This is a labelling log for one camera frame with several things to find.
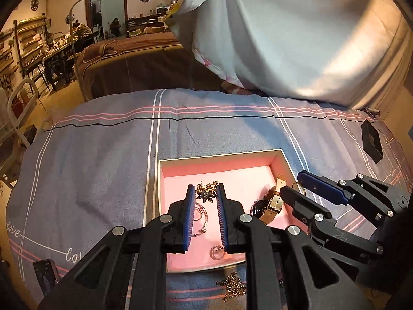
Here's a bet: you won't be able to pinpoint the white metal chair frame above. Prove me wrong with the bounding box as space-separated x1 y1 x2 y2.
8 79 41 149

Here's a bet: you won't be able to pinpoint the wooden framed mirror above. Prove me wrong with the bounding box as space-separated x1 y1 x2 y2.
85 0 128 42

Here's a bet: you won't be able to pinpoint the small black box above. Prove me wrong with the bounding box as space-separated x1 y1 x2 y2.
361 119 384 164

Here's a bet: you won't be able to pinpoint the brown bed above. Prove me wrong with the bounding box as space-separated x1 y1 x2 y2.
75 32 226 100

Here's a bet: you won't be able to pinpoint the silver bangle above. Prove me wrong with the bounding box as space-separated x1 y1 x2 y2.
192 203 210 236

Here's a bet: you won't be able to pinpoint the wristwatch with tan strap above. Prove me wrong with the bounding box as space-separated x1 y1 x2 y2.
252 174 291 225

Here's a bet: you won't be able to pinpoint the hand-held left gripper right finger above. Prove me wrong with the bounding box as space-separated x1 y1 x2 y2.
216 183 375 310

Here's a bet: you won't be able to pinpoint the grey striped bedsheet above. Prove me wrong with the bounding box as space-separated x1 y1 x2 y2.
5 89 413 310

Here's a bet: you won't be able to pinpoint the dark dining table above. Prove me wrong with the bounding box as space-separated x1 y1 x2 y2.
24 43 76 89

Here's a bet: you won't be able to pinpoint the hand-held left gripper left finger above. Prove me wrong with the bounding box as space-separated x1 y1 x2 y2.
39 184 196 310

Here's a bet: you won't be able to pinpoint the white duvet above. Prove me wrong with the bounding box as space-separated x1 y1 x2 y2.
169 0 413 107

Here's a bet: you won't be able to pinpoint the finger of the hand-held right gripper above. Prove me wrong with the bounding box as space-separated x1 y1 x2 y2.
279 185 385 263
297 170 411 222

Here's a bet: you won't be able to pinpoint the gold chain necklace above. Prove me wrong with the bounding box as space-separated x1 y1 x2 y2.
215 273 250 301

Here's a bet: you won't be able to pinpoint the wooden sideboard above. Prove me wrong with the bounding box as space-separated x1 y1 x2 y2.
126 5 171 37

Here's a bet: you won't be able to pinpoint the white box with pink lining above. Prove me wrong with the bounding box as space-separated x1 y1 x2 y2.
157 149 310 273

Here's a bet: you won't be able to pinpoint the dark flower brooch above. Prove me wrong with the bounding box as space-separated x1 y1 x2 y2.
194 181 220 204

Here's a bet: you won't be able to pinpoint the wall shelves with goods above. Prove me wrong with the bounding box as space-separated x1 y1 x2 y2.
0 14 49 81

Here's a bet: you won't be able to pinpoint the black phone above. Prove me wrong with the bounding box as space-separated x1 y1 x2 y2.
32 259 60 298

